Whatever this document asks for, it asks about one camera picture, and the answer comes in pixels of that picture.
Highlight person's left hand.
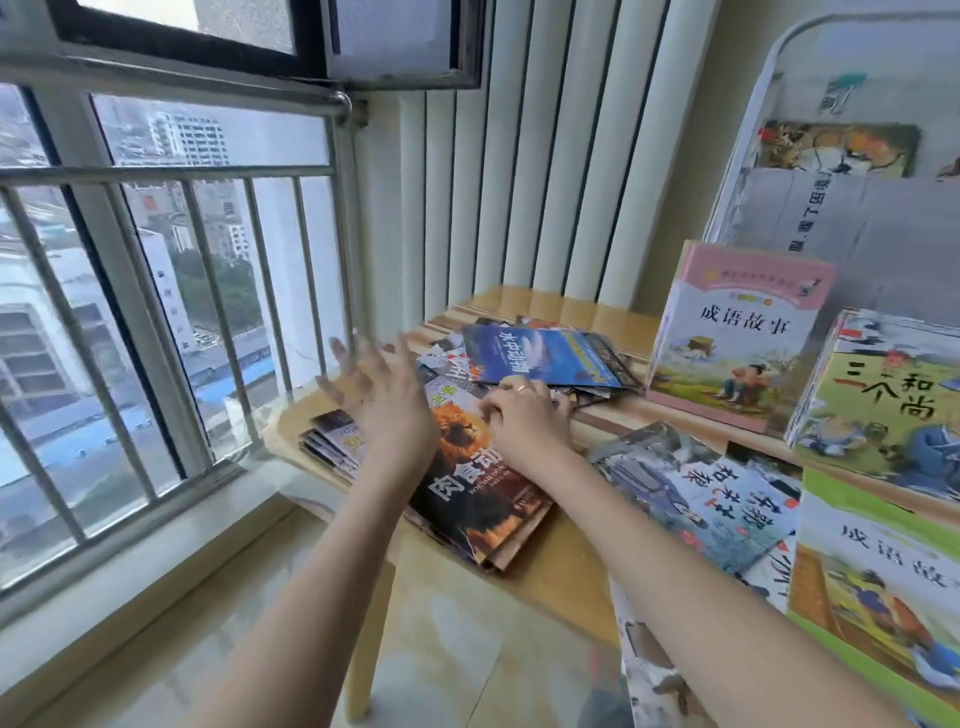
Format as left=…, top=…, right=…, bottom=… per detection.
left=315, top=332, right=440, bottom=483

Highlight person's right hand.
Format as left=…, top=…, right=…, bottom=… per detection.
left=478, top=377, right=580, bottom=483

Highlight lion cover book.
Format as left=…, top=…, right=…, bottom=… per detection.
left=405, top=382, right=556, bottom=575

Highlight person's right forearm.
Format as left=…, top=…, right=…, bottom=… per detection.
left=525, top=446, right=912, bottom=728

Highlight person's left forearm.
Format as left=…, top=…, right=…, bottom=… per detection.
left=187, top=465, right=435, bottom=728

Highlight blue cover book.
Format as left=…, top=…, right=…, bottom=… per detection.
left=459, top=324, right=633, bottom=391

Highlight pile of thin magazines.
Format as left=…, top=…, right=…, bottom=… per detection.
left=298, top=322, right=643, bottom=575

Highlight light wooden table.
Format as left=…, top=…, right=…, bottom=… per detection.
left=262, top=285, right=960, bottom=725

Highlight ink painting picture book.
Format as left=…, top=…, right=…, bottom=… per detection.
left=588, top=420, right=801, bottom=576

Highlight pink-topped storybook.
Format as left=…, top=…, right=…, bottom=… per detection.
left=645, top=240, right=838, bottom=438

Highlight white vertical blinds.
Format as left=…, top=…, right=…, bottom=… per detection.
left=367, top=0, right=723, bottom=348

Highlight metal window railing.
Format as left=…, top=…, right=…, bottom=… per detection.
left=0, top=165, right=355, bottom=595

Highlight grey illustrated book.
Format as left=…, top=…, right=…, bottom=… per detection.
left=609, top=573, right=717, bottom=728

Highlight open window sash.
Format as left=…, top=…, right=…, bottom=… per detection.
left=321, top=0, right=489, bottom=93

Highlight white window sill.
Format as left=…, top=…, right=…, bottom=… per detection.
left=0, top=457, right=309, bottom=728

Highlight monk picture storybook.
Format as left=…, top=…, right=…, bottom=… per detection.
left=783, top=307, right=960, bottom=505

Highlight white book display rack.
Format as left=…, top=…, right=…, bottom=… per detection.
left=701, top=11, right=960, bottom=331

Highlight green-bordered storybook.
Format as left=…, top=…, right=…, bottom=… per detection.
left=786, top=468, right=960, bottom=728

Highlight grey window frame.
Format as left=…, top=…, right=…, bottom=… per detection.
left=0, top=0, right=369, bottom=627

